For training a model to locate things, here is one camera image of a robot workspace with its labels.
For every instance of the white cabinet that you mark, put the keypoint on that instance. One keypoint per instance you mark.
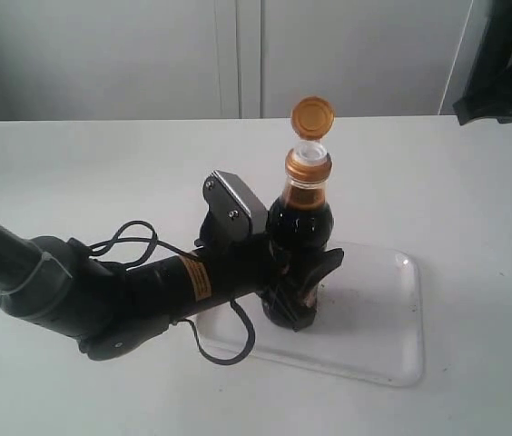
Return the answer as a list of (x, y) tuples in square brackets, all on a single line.
[(105, 60)]

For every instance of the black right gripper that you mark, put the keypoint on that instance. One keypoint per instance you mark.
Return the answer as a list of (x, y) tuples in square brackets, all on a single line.
[(488, 92)]

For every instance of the white plastic tray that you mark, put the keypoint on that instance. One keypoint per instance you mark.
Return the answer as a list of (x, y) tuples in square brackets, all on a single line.
[(368, 324)]

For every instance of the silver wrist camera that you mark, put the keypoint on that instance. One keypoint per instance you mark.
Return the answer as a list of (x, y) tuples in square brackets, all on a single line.
[(234, 206)]

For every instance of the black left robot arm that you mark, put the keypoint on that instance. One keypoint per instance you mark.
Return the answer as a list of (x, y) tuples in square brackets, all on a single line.
[(110, 308)]

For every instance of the dark soy sauce bottle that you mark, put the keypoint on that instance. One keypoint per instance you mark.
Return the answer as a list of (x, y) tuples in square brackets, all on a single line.
[(300, 220)]

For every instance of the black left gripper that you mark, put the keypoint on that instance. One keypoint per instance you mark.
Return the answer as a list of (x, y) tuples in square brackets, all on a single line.
[(289, 298)]

